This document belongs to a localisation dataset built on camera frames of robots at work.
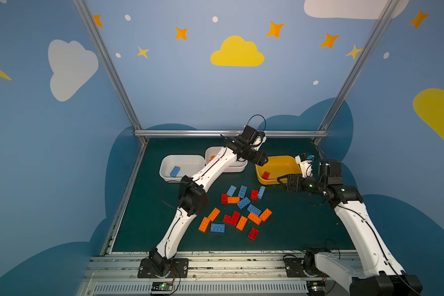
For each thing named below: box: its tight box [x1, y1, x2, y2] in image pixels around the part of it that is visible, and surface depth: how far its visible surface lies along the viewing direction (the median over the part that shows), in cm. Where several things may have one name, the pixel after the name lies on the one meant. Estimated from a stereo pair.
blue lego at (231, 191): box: [226, 185, 237, 198], surface depth 100 cm
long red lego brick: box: [230, 210, 241, 227], surface depth 88 cm
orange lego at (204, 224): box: [198, 216, 211, 234], surface depth 86 cm
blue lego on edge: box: [257, 185, 266, 200], surface depth 98 cm
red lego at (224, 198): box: [221, 193, 229, 205], surface depth 95 cm
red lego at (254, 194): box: [250, 189, 259, 201], surface depth 97 cm
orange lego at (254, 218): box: [247, 212, 263, 226], surface depth 90 cm
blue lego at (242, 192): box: [238, 185, 248, 199], surface depth 98 cm
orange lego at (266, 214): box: [259, 207, 274, 222], surface depth 91 cm
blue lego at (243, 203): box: [236, 196, 251, 210], surface depth 95 cm
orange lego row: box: [227, 196, 240, 204], surface depth 95 cm
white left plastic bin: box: [159, 154, 206, 183], surface depth 107 cm
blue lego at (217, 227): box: [210, 223, 226, 233], surface depth 86 cm
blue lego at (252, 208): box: [246, 203, 263, 218], surface depth 92 cm
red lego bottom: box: [247, 226, 259, 242], surface depth 84 cm
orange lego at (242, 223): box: [236, 215, 248, 232], surface depth 88 cm
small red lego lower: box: [222, 213, 232, 224], surface depth 88 cm
